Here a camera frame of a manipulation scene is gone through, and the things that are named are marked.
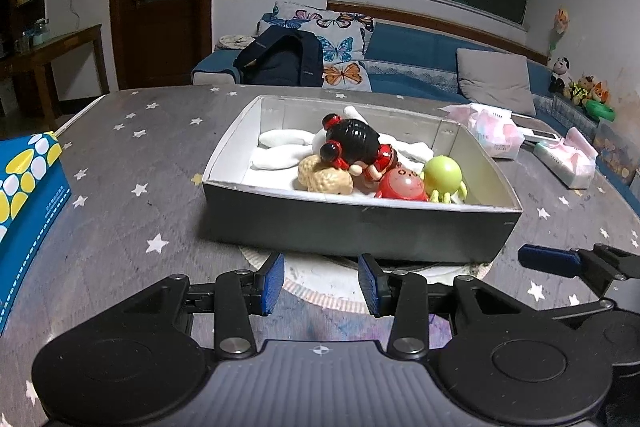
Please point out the dark blue backpack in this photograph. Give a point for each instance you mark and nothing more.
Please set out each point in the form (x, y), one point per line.
(280, 57)

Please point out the colourful storage box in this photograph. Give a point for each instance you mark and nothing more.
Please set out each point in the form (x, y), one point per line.
(617, 152)

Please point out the white flat box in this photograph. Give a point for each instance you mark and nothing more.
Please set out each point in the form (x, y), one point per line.
(537, 134)

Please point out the small pink tissue pack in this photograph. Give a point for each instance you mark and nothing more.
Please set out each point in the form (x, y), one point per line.
(570, 159)

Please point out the green round toy figure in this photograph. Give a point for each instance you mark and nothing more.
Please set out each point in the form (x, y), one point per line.
(442, 174)

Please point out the white plush rabbit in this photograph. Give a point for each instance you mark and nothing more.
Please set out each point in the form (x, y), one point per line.
(280, 154)

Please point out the large pink tissue pack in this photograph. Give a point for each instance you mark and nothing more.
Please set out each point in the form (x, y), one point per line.
(492, 129)

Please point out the red round toy figure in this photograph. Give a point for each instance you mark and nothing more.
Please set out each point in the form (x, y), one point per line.
(400, 187)

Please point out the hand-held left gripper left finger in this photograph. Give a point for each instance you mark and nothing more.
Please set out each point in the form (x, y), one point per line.
(274, 284)

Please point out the teal-lidded glass jar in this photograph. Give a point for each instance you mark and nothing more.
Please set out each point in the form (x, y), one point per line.
(40, 33)

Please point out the grey cardboard box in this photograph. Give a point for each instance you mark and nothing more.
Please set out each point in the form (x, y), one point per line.
(350, 227)

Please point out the green plastic toy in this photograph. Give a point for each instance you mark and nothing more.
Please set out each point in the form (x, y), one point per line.
(600, 109)

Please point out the blue dotted tissue box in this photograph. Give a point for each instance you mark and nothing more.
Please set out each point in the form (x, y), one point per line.
(30, 217)

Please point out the grey cushion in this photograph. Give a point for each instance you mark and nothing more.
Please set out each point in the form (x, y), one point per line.
(495, 79)

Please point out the wooden side table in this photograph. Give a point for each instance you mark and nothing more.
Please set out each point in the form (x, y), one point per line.
(65, 39)

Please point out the blue sofa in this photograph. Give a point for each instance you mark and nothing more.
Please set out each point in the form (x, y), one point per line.
(415, 47)

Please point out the panda plush toy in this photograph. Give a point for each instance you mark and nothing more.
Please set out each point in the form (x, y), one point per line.
(560, 74)

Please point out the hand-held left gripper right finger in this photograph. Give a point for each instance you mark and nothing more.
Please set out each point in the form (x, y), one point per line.
(369, 284)

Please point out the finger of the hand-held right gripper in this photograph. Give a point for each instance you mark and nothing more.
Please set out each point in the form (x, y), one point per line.
(585, 311)
(547, 257)

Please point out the tan peanut toy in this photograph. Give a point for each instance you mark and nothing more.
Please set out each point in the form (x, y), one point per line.
(325, 179)

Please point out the yellow black plush toy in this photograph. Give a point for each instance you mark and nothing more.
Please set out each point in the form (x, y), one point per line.
(582, 91)

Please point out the orange fox plush toy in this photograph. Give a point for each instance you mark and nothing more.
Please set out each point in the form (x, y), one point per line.
(600, 92)

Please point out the black-haired doll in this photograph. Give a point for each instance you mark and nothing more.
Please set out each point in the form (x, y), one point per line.
(355, 137)

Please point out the wall doll decoration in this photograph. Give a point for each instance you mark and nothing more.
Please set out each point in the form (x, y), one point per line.
(561, 24)

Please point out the butterfly print pillow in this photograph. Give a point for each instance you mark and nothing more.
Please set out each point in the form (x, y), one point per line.
(340, 47)

